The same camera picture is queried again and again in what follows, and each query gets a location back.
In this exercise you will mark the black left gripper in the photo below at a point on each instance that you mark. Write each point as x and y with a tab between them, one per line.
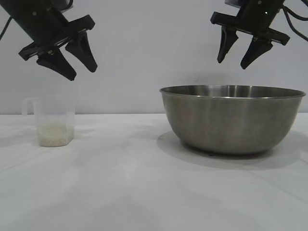
36	21

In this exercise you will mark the white uncooked rice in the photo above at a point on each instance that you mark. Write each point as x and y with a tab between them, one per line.
55	134

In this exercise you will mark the clear plastic measuring cup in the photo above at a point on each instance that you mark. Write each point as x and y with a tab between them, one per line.
54	113

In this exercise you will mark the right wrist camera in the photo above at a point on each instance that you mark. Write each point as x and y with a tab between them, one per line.
232	2

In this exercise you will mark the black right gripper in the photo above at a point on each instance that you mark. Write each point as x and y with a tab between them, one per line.
257	16

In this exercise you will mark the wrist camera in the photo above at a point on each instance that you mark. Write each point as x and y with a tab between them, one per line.
63	8
232	2

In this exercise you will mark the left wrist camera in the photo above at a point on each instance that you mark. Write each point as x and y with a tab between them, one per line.
63	8

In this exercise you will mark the stainless steel mixing bowl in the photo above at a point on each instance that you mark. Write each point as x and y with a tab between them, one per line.
231	122

